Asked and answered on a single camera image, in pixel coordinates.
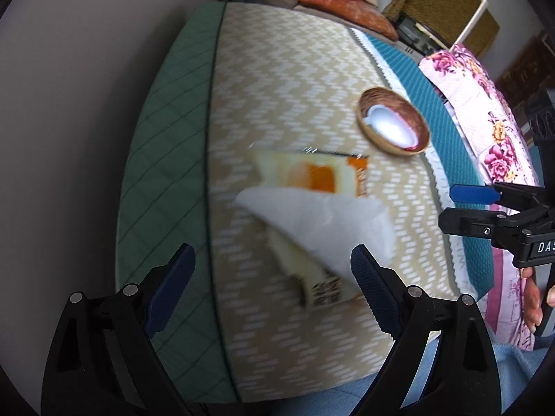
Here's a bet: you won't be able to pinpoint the teal quilted mat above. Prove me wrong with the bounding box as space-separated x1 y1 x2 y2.
353 30 495 295

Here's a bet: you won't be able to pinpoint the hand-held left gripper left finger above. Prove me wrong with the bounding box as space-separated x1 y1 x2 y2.
41 244 196 416

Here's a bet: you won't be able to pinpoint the brown wooden bowl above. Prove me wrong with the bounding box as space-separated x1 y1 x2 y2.
356 87 431 156

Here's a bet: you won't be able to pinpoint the pink bed sheet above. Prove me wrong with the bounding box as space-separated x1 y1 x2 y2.
483 247 540 352

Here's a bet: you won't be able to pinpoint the person's light blue pants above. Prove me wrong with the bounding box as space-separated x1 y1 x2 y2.
321 333 547 416

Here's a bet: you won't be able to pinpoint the black appliance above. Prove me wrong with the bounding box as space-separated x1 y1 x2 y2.
396 13 447 57

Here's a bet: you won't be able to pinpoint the green quilted mattress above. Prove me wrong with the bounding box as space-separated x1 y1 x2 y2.
115 1 239 404

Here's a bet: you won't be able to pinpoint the floral pink pillow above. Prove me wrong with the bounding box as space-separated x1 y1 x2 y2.
418 43 540 243

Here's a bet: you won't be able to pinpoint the orange seat cushion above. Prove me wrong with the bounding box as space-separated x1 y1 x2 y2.
298 0 399 41

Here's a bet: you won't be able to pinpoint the person's right hand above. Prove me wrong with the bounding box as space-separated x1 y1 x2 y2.
519 266 555 334

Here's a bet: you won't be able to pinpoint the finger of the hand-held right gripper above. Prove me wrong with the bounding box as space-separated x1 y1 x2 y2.
450 183 523 207
438 207 526 244

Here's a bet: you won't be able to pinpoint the dark wooden cabinet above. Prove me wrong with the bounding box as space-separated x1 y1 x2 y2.
496 32 555 109

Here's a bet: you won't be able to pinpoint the white stick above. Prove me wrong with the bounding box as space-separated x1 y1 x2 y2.
451 0 490 48

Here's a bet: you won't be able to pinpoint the beige woven mat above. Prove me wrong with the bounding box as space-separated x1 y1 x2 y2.
207 2 460 401

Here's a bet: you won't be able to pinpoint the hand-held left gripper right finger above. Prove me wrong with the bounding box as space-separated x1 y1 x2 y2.
350 245 504 416

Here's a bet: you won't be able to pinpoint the white tissue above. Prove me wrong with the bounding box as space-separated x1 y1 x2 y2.
234 186 396 280

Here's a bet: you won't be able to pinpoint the white plastic piece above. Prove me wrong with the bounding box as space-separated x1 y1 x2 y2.
364 105 419 149

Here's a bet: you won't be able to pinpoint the yellow orange bread packet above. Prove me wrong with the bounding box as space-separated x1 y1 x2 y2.
251 149 369 308

